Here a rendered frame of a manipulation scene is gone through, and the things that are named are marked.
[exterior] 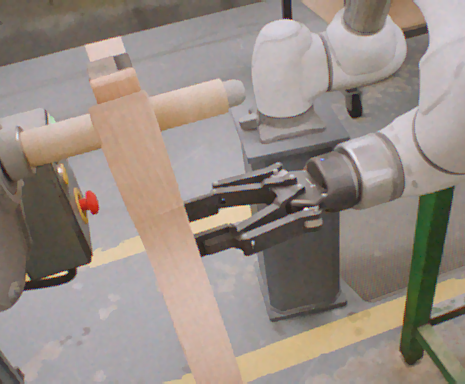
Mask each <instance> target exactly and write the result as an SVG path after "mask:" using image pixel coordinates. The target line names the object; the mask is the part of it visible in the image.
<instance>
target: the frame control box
mask: <svg viewBox="0 0 465 384"><path fill-rule="evenodd" d="M47 114H50V112H46V109H45V108H37V109H34V110H31V111H28V112H22V113H19V114H16V115H13V116H9V117H4V118H1V119H0V124H1V126H2V128H9V127H12V126H15V125H18V126H20V127H21V128H23V130H24V132H26V131H28V130H31V129H35V128H40V127H43V126H46V125H49V120H48V117H47ZM58 162H59V163H58V165H56V164H55V162H50V163H47V164H44V165H42V166H36V174H34V176H31V177H28V178H23V187H21V189H22V197H21V198H22V202H23V210H24V214H25V220H26V222H27V228H28V230H29V232H30V235H31V240H32V248H31V254H30V257H29V260H28V263H27V274H28V278H30V280H28V281H25V288H24V290H23V291H28V290H39V289H44V288H49V287H53V286H60V285H63V284H65V283H69V282H70V281H72V280H73V279H75V277H76V275H77V268H79V267H81V266H84V265H86V264H90V263H91V260H92V258H91V256H93V251H92V245H91V234H90V229H89V223H88V217H87V211H83V212H82V209H81V207H80V205H79V200H80V199H83V194H82V191H81V190H80V187H79V184H78V182H77V180H76V178H75V174H74V172H73V170H72V166H71V164H70V162H69V160H68V158H64V159H61V160H59V161H58ZM60 164H63V165H64V168H65V170H66V172H67V174H68V185H67V183H66V182H65V180H64V176H63V174H62V171H61V168H60ZM64 271H68V272H67V273H66V274H65V275H59V276H56V277H51V278H47V279H45V278H46V277H49V276H51V275H56V274H58V273H61V272H64Z"/></svg>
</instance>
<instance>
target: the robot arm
mask: <svg viewBox="0 0 465 384"><path fill-rule="evenodd" d="M391 1H392V0H346V7H343V8H342V9H341V10H340V11H338V12H337V14H335V17H334V18H333V20H332V22H331V23H330V25H329V26H328V27H327V30H326V31H324V32H322V33H311V32H310V30H309V29H308V27H306V26H305V25H303V24H302V23H300V22H298V21H292V20H279V21H273V22H271V23H269V24H268V25H265V26H264V28H263V29H262V30H261V31H260V32H259V34H258V36H257V39H256V41H255V44H254V48H253V55H252V79H253V91H254V95H255V98H256V102H257V106H250V107H249V115H247V116H245V117H243V118H239V124H240V128H241V129H253V128H257V130H258V131H259V134H260V142H261V143H263V144H267V143H270V142H273V141H276V140H279V139H283V138H291V137H294V136H298V135H302V134H309V133H318V132H324V131H325V130H326V123H325V122H323V121H322V120H321V119H320V117H319V116H318V114H317V113H316V110H315V109H314V105H313V99H316V98H317V97H318V96H320V95H322V94H324V93H325V92H328V91H342V90H347V89H351V88H355V87H362V86H365V85H368V84H374V83H377V82H378V81H381V80H384V79H386V78H387V77H388V76H391V75H392V74H393V73H395V72H396V71H397V70H398V69H400V67H401V65H402V63H403V61H404V58H405V56H406V50H407V47H406V41H405V39H404V34H403V32H402V31H401V30H400V27H398V26H397V25H396V24H395V23H393V21H392V18H391V17H390V16H389V15H388V11H389V8H390V6H391V4H392V2H391ZM412 1H414V2H415V3H416V4H417V5H418V7H419V8H420V9H421V10H422V13H423V15H424V17H425V19H426V23H427V25H428V29H429V34H430V45H429V47H428V50H427V52H426V54H424V56H423V58H421V60H420V62H419V66H420V100H419V106H418V107H417V108H414V109H413V110H412V111H410V112H407V113H405V114H404V115H401V116H399V117H398V118H396V119H394V122H393V123H390V125H388V126H387V127H385V128H383V129H382V130H381V131H377V132H375V133H370V134H366V135H365V136H362V137H360V138H355V139H352V140H349V141H347V142H342V143H340V144H338V145H337V146H336V148H335V149H334V151H333V152H329V153H327V154H322V155H320V156H317V157H314V158H310V159H309V161H308V162H307V163H306V166H305V168H304V169H303V170H298V171H290V172H287V171H285V170H283V165H282V163H281V162H277V163H275V164H273V165H272V166H269V167H266V168H265V169H261V170H255V171H252V172H249V173H246V174H240V175H237V176H233V177H230V178H224V179H221V180H217V181H215V182H212V190H210V193H209V194H204V195H201V196H199V197H196V198H191V199H188V200H185V201H183V203H184V209H185V211H186V214H187V216H188V222H189V223H190V222H195V221H197V220H200V219H203V218H208V217H211V216H213V215H216V214H219V209H221V208H228V207H235V206H248V205H254V204H261V203H265V204H266V205H267V207H266V208H265V209H263V210H261V211H259V212H257V214H253V216H251V217H249V218H247V219H245V220H244V221H243V222H240V223H239V224H237V225H236V226H235V225H233V223H232V224H231V222H230V223H229V224H228V223H225V224H223V225H221V226H216V227H213V228H211V229H209V230H204V231H201V232H199V233H197V234H193V236H194V238H195V241H196V243H197V248H198V250H199V253H200V255H201V258H202V257H205V256H207V255H212V254H217V253H219V252H221V251H224V250H229V249H231V248H235V249H240V250H242V251H243V254H244V255H245V256H251V255H253V254H257V253H259V252H261V251H262V250H267V249H269V248H270V247H273V246H277V245H278V244H280V243H282V242H286V241H288V240H290V239H292V238H296V237H297V236H300V235H301V234H307V233H312V232H317V231H321V230H323V222H322V215H321V213H322V214H325V215H331V214H336V213H338V212H340V211H343V210H348V209H350V208H353V209H355V210H363V209H368V208H370V207H372V206H375V205H379V204H382V203H384V202H387V201H394V200H395V199H396V198H402V197H408V196H410V197H416V196H421V195H424V194H430V193H433V192H436V191H438V190H443V189H447V188H449V187H451V186H456V185H458V184H460V183H462V182H465V0H412ZM271 186H273V187H272V188H271V191H272V196H273V197H272V196H271V193H270V188H269V187H271ZM221 187H223V188H221ZM223 199H224V200H223ZM222 200H223V201H222ZM242 232H243V233H242ZM253 241H254V244H253V243H252V242H253Z"/></svg>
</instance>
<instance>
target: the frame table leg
mask: <svg viewBox="0 0 465 384"><path fill-rule="evenodd" d="M454 187H455V186H451V187H449V188H447V189H443V190H438V191H436V192H433V193H430V194H424V195H421V196H420V197H419V202H418V209H417V221H416V227H415V233H414V240H413V252H412V258H411V264H410V270H409V283H408V289H407V294H406V301H405V307H404V319H403V325H402V332H401V337H400V344H399V351H400V353H401V354H402V355H403V359H404V362H406V363H407V364H409V365H413V364H414V363H415V362H417V360H419V359H421V358H423V354H424V348H423V347H422V345H421V344H420V343H419V342H418V340H417V339H416V338H415V336H414V328H415V327H416V326H418V325H421V324H425V323H427V322H429V321H430V317H431V312H432V308H433V303H434V294H435V290H436V286H437V282H438V276H439V268H440V264H441V260H442V256H443V248H444V243H445V239H446V234H447V226H448V221H449V217H450V213H451V204H452V200H453V196H454Z"/></svg>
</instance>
